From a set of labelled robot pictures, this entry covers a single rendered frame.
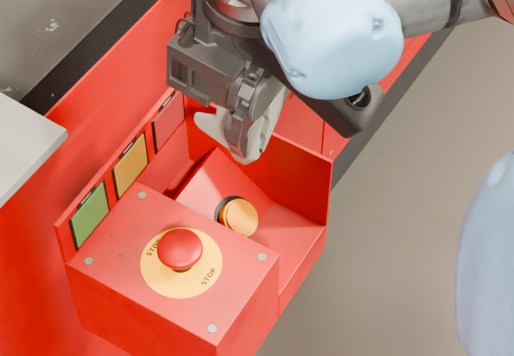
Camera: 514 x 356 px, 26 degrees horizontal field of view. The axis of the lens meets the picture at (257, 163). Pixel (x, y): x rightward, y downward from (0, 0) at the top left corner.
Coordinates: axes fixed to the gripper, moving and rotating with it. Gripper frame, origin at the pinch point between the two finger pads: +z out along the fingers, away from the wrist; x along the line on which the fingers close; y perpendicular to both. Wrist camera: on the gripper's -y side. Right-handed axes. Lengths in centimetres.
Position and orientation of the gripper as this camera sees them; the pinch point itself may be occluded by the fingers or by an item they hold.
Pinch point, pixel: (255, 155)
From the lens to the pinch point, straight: 97.6
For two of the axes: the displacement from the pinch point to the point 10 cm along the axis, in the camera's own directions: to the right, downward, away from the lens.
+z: -0.7, 5.5, 8.3
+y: -8.5, -4.7, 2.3
